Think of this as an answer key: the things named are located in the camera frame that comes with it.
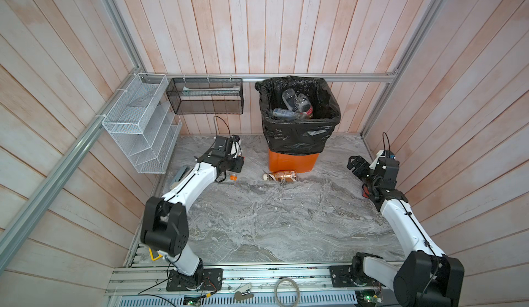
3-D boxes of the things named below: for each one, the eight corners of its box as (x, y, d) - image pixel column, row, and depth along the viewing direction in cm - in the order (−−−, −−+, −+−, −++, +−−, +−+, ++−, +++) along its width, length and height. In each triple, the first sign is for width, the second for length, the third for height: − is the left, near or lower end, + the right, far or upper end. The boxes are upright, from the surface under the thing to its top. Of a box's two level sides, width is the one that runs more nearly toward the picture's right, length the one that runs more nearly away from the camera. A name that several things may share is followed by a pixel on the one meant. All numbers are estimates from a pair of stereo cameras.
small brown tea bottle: (263, 183, 101) (263, 177, 97) (263, 176, 104) (263, 170, 99) (295, 183, 101) (297, 177, 97) (294, 176, 104) (296, 170, 99)
